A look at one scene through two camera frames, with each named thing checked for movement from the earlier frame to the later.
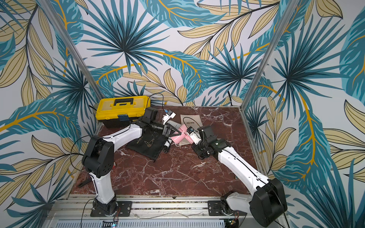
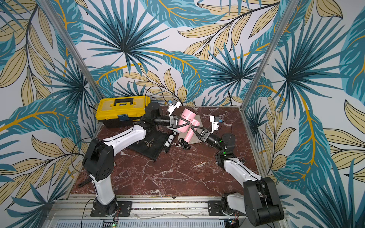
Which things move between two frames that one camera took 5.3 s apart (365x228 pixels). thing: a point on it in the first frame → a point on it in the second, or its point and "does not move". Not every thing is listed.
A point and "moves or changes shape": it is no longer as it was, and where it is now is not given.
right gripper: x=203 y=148 → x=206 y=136
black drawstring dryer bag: x=151 y=145 does not move
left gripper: x=168 y=128 → x=174 y=122
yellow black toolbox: x=119 y=112 does not move
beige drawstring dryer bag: x=194 y=121 moves or changes shape
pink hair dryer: x=177 y=139 → x=188 y=115
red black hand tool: x=84 y=183 does not move
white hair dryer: x=167 y=145 does not move
